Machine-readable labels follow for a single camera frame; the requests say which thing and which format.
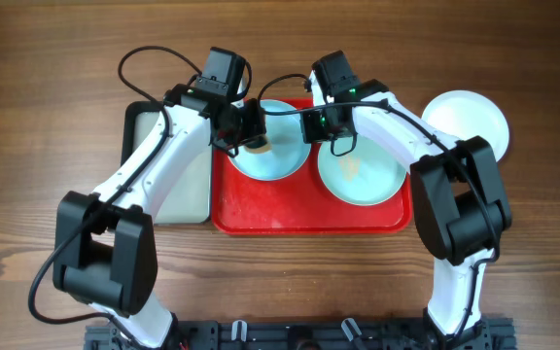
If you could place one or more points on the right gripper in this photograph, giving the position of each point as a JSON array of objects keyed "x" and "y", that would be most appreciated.
[{"x": 316, "y": 126}]

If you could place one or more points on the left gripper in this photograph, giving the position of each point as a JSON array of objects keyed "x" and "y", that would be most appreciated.
[{"x": 249, "y": 128}]

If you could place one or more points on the green yellow sponge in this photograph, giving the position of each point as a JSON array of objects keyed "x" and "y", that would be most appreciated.
[{"x": 258, "y": 146}]

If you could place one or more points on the light blue front plate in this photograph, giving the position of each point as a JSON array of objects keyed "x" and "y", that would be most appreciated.
[{"x": 287, "y": 152}]

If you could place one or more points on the white round plate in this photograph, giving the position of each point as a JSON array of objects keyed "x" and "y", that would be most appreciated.
[{"x": 466, "y": 114}]

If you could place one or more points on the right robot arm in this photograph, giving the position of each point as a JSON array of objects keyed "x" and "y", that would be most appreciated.
[{"x": 460, "y": 204}]

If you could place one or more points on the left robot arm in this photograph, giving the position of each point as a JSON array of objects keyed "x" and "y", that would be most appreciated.
[{"x": 105, "y": 252}]

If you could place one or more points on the red plastic tray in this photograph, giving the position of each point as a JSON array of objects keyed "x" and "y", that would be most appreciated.
[{"x": 299, "y": 203}]

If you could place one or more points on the black water basin tray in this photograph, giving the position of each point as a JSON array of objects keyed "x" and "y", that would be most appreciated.
[{"x": 189, "y": 201}]

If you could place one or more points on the teal plate on right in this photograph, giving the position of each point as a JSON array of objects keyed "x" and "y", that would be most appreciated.
[{"x": 367, "y": 176}]

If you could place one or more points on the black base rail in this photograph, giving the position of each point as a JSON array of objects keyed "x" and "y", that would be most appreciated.
[{"x": 401, "y": 333}]

